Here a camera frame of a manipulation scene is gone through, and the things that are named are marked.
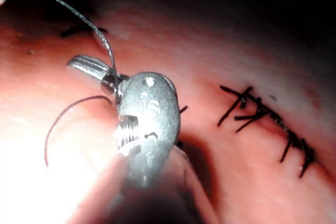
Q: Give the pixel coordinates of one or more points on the black stitching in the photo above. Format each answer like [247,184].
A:
[78,31]
[288,134]

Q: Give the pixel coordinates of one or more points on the tissue pad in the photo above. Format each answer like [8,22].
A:
[249,51]

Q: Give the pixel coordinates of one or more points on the black thread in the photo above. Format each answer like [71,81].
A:
[103,39]

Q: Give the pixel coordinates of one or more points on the right arm needle driver jaw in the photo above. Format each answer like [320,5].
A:
[90,61]
[89,72]

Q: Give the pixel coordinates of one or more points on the dark right arm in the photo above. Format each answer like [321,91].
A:
[162,208]

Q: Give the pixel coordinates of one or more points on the right arm needle driver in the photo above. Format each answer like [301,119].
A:
[155,108]

